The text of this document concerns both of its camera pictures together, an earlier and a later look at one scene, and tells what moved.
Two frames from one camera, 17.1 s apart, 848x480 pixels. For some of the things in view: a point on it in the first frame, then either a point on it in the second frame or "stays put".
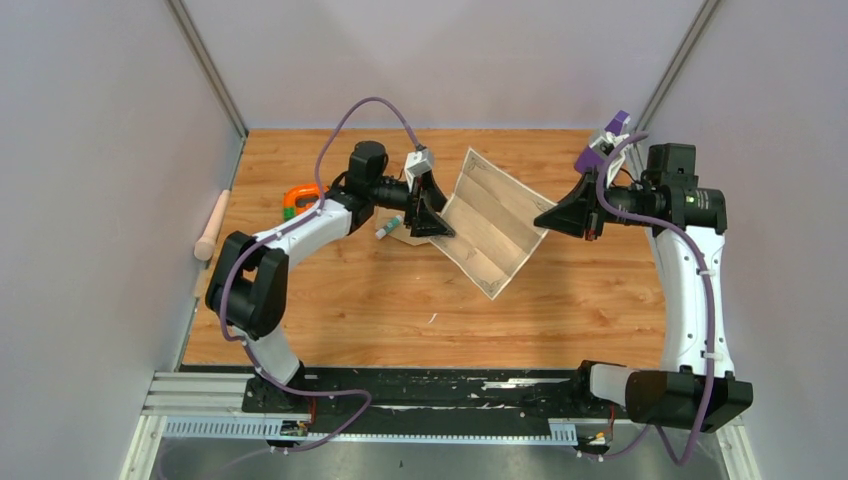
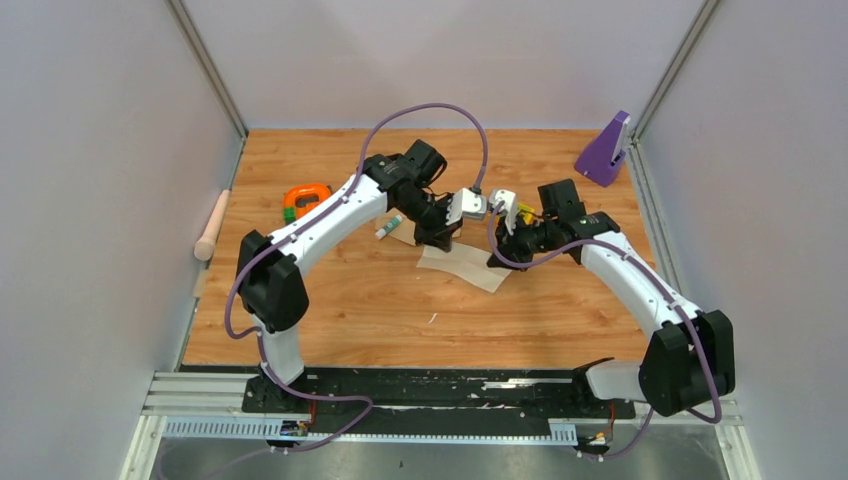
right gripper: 575,215 -> 508,245
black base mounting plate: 433,392 stays put
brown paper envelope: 401,231 stays put
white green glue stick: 382,232 stays put
